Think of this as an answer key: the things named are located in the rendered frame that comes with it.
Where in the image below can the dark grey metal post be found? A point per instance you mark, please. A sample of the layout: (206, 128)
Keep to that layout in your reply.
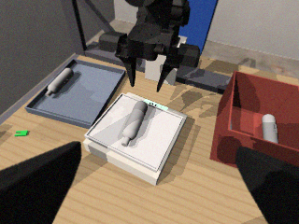
(72, 17)

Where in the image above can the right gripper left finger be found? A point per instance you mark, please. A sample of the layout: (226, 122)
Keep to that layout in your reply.
(33, 191)

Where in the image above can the red open box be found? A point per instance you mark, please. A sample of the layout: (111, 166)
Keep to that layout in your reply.
(247, 98)

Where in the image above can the grey bottle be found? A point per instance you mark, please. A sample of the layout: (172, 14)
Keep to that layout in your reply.
(269, 128)
(134, 122)

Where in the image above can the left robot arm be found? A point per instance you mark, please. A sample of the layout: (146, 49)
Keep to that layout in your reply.
(147, 39)

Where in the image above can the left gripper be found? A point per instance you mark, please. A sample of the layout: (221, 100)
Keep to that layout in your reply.
(186, 54)

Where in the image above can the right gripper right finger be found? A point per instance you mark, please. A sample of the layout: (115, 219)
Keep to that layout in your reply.
(272, 183)

